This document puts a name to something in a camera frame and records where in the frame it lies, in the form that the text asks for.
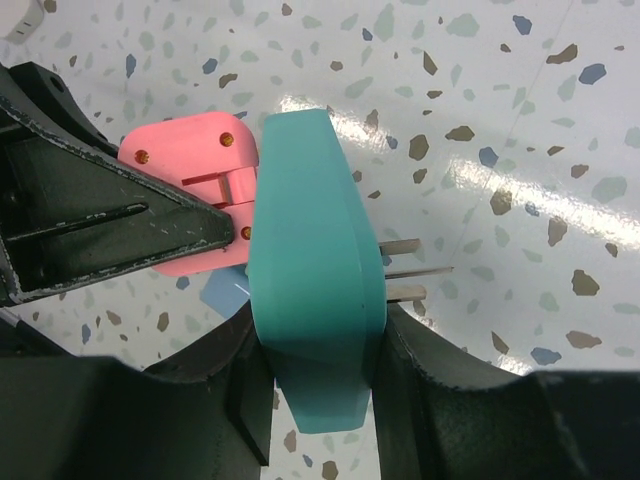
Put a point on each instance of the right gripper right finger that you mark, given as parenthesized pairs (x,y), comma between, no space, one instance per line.
(441,413)

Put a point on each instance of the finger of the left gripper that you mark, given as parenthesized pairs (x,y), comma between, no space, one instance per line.
(71,213)

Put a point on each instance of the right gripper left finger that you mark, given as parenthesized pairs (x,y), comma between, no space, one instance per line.
(202,413)

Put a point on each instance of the pink plug adapter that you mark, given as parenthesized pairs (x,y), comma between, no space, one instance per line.
(212,156)

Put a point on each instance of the teal triangular power strip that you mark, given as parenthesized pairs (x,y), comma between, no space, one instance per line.
(318,289)

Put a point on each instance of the white plug adapter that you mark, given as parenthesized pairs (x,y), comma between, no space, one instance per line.
(19,19)

